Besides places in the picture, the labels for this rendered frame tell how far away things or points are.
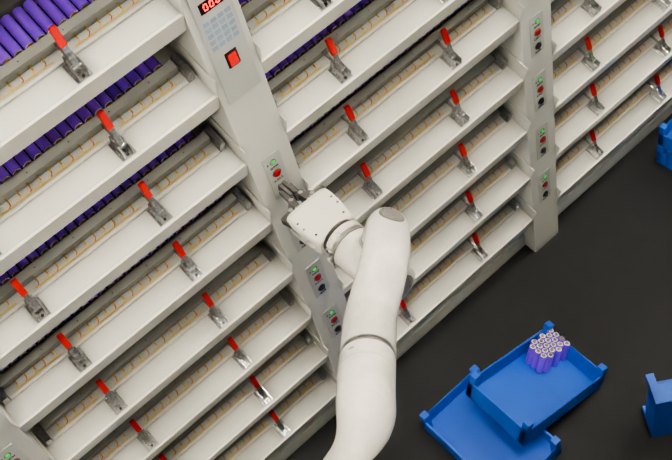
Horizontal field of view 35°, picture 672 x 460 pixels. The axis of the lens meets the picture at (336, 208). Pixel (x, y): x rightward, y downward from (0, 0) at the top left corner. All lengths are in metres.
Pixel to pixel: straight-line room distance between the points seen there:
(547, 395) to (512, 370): 0.11
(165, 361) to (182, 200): 0.42
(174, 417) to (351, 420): 0.86
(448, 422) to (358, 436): 1.28
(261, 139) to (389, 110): 0.37
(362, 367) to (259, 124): 0.53
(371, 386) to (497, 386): 1.24
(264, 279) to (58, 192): 0.63
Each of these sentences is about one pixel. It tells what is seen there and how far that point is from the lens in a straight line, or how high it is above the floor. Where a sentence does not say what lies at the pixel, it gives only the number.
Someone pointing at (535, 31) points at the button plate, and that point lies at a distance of 2.39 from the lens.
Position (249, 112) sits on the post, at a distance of 1.86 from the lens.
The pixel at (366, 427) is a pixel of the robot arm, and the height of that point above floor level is 1.18.
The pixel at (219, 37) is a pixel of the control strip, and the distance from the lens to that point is 1.72.
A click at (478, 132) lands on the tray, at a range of 2.58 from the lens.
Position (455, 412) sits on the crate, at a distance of 2.84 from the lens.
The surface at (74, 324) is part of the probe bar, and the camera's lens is 2.04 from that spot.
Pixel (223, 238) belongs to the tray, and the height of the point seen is 0.94.
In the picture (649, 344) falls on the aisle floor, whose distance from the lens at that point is 2.92.
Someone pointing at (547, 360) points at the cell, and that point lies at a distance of 2.81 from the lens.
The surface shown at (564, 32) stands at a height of 0.75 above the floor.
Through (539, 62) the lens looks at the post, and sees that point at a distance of 2.48.
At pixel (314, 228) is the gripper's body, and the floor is 1.03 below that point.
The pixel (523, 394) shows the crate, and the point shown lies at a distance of 2.78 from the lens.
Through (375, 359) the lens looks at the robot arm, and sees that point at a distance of 1.61.
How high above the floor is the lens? 2.59
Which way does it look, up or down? 53 degrees down
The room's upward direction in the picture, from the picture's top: 18 degrees counter-clockwise
